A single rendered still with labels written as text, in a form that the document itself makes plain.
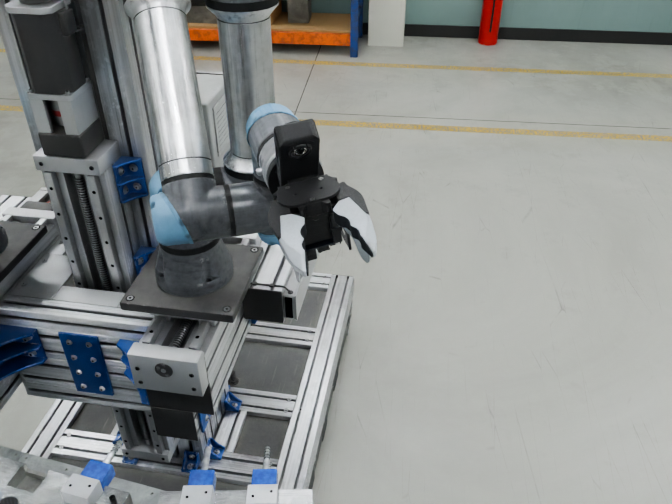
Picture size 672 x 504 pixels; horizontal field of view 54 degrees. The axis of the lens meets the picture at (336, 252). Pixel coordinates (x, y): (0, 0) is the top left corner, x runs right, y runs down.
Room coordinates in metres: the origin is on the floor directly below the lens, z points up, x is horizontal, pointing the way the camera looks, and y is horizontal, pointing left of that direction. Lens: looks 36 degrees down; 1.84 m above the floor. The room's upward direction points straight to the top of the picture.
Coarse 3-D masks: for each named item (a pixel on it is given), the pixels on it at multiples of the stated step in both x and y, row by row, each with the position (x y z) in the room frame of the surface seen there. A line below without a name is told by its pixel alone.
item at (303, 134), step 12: (300, 120) 0.65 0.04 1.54; (312, 120) 0.64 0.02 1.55; (276, 132) 0.63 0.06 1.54; (288, 132) 0.62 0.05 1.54; (300, 132) 0.63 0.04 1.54; (312, 132) 0.63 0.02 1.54; (276, 144) 0.63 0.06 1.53; (288, 144) 0.62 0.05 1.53; (300, 144) 0.62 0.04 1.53; (312, 144) 0.63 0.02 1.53; (276, 156) 0.64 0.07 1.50; (288, 156) 0.63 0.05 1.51; (300, 156) 0.63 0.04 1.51; (312, 156) 0.64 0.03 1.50; (288, 168) 0.64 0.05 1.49; (300, 168) 0.65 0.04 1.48; (312, 168) 0.66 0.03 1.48
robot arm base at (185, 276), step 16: (160, 256) 1.00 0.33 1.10; (176, 256) 0.98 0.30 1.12; (192, 256) 0.98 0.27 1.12; (208, 256) 0.99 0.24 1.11; (224, 256) 1.02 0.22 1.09; (160, 272) 1.00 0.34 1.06; (176, 272) 0.97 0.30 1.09; (192, 272) 0.97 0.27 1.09; (208, 272) 0.99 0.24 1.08; (224, 272) 1.00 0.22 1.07; (176, 288) 0.96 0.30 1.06; (192, 288) 0.96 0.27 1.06; (208, 288) 0.97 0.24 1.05
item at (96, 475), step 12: (120, 444) 0.73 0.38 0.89; (108, 456) 0.70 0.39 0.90; (84, 468) 0.68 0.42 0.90; (96, 468) 0.67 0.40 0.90; (108, 468) 0.67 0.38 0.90; (72, 480) 0.64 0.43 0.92; (84, 480) 0.64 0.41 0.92; (96, 480) 0.64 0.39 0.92; (108, 480) 0.66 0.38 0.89; (72, 492) 0.62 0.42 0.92; (84, 492) 0.62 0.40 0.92; (96, 492) 0.63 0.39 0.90
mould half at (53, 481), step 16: (0, 464) 0.69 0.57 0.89; (16, 464) 0.69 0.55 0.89; (0, 480) 0.66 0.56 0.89; (48, 480) 0.66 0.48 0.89; (64, 480) 0.66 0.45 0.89; (0, 496) 0.63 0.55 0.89; (16, 496) 0.63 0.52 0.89; (32, 496) 0.63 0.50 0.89; (48, 496) 0.63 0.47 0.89; (128, 496) 0.63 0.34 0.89
